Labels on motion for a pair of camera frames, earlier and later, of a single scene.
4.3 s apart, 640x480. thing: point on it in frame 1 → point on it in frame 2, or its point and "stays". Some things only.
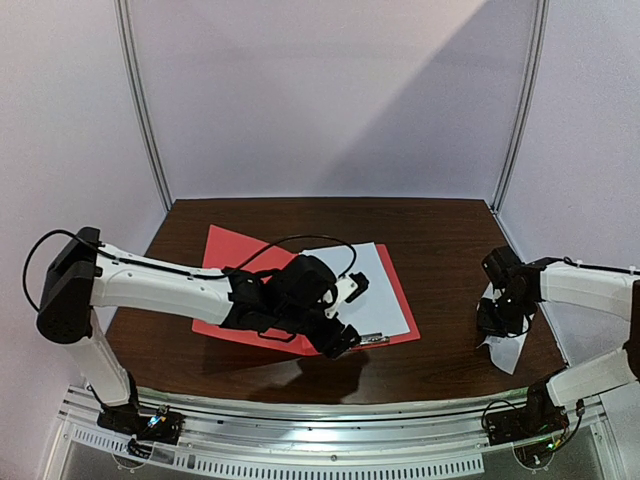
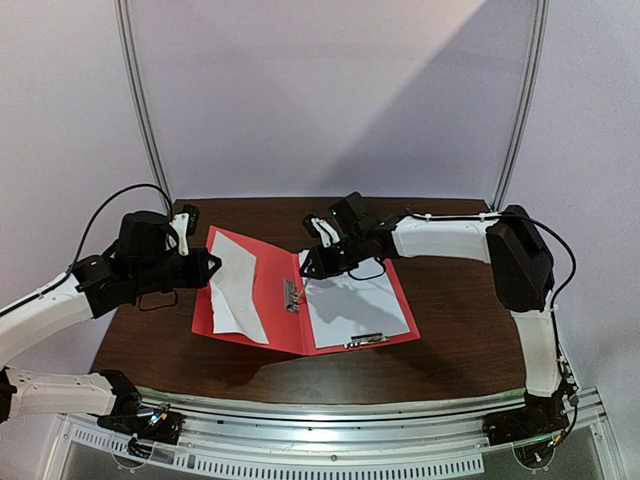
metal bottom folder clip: [374, 338] stays
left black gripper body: [294, 319] → [153, 275]
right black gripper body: [491, 316] → [327, 257]
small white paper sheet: [504, 349] → [232, 291]
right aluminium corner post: [533, 98] stays
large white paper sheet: [377, 310] stays
